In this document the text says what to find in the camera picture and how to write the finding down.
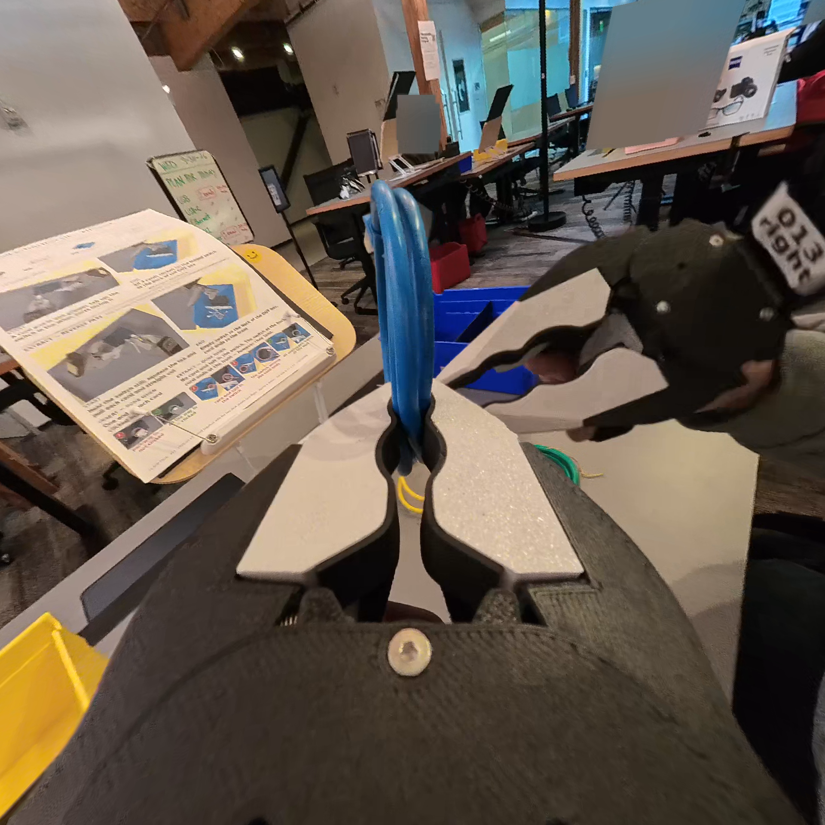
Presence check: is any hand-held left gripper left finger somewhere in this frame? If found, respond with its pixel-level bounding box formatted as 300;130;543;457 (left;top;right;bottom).
236;390;400;623

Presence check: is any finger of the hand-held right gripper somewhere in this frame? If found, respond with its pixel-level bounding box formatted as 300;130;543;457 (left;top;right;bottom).
438;267;614;389
483;347;670;436

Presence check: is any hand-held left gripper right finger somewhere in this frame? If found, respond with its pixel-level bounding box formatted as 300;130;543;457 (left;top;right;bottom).
420;379;586;623

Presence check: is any green ethernet cable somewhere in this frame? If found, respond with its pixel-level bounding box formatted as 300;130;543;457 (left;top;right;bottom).
535;445;584;484

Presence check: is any blue plastic bin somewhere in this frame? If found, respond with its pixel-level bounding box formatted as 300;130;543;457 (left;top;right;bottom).
433;287;542;395

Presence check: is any blue ethernet cable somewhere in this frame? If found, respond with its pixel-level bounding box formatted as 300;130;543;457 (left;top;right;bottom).
362;179;434;474

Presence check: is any yellow plastic bin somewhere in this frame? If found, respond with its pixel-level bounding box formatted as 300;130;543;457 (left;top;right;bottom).
0;612;109;800

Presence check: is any person's right forearm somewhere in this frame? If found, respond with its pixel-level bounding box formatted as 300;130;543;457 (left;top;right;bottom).
693;303;825;455

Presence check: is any person's right hand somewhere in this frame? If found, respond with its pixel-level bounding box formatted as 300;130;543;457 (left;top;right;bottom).
525;350;582;386

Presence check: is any black pole stand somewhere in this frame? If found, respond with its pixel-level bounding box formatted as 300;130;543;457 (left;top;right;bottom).
529;0;568;233

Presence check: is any wooden office desk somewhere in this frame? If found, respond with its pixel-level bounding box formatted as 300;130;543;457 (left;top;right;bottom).
306;151;474;317
553;125;797;226

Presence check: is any white printed sign card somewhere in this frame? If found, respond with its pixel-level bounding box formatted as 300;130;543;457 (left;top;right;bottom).
706;29;795;133

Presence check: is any black computer monitor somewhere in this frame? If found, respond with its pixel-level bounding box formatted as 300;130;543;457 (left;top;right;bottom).
347;129;382;178

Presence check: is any black office chair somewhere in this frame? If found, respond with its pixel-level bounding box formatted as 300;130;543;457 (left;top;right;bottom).
303;161;362;265

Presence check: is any laminated instruction sheet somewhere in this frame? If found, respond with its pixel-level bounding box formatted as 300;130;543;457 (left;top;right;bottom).
0;208;336;483

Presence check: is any whiteboard with scribbles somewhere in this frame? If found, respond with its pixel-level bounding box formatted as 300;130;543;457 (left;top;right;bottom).
147;150;255;246

